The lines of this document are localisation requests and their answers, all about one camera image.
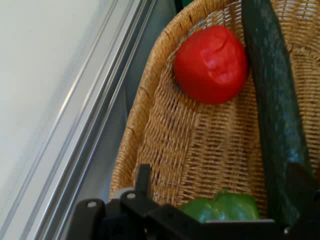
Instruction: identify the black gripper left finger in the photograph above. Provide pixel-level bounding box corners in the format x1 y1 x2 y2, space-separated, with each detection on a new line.
119 163 163 221

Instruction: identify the woven wicker basket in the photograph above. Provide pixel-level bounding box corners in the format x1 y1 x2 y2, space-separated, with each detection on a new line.
109 0 320 222

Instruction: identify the aluminium wall rail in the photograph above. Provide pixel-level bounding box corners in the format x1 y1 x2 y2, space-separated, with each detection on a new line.
0 0 159 240

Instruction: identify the dark green cucumber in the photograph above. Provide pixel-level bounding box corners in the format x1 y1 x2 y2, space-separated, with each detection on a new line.
241 0 316 227

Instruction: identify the green bell pepper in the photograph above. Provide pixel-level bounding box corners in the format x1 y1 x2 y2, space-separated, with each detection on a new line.
177 189 261 224

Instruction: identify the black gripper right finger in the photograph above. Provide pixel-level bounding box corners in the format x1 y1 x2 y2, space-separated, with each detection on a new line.
283 162 320 235

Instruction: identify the red tomato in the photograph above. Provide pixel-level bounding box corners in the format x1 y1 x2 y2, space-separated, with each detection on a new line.
173 24 249 105

